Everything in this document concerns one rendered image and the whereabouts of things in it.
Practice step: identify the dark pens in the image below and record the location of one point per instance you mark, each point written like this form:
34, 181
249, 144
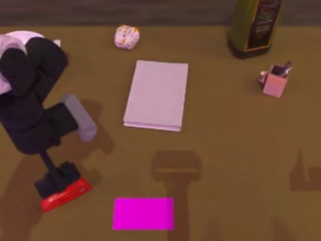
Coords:
285, 68

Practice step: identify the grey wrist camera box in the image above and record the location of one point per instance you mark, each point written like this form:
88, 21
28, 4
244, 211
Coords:
81, 118

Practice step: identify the pink pen holder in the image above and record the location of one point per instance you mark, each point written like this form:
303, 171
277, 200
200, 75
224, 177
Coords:
274, 84

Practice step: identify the green olive oil bottle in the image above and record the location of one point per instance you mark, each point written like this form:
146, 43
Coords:
253, 27

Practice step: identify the red stapler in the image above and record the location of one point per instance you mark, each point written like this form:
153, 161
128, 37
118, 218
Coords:
67, 194

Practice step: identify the small white clip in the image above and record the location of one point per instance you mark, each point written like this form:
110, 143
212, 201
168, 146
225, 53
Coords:
262, 76

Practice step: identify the crumpled white paper ball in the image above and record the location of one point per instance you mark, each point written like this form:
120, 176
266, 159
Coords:
126, 37

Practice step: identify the magenta mat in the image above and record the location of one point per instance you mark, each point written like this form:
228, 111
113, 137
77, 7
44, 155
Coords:
143, 214

